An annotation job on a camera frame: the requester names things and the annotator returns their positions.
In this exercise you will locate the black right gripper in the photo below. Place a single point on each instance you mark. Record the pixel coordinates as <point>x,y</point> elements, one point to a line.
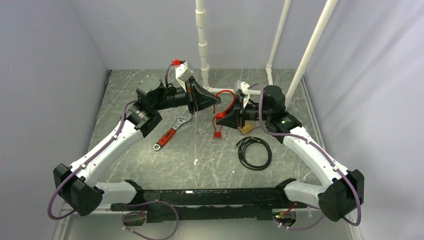
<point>236,112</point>

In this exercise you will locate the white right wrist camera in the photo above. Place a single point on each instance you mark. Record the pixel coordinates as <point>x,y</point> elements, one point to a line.
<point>241,88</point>

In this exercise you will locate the white pvc pipe frame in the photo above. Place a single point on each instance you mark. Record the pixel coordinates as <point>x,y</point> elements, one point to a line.
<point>259,34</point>

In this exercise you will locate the red handled adjustable wrench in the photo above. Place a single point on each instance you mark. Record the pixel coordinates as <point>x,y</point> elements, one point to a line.
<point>171,132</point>

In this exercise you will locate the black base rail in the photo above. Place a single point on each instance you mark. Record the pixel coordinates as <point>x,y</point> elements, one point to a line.
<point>162,205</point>

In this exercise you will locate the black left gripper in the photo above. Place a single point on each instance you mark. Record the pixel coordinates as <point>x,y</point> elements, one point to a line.
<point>201,98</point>

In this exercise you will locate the brass padlock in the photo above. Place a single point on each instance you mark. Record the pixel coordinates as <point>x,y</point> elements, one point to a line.
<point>247,128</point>

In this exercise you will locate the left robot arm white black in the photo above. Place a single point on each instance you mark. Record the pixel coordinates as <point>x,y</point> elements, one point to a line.
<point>78,184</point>

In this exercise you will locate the aluminium frame rail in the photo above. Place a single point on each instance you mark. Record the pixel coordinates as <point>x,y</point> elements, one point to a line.
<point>76,227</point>

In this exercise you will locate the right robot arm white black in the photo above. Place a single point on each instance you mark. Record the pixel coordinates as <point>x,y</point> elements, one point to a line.
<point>340,194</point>

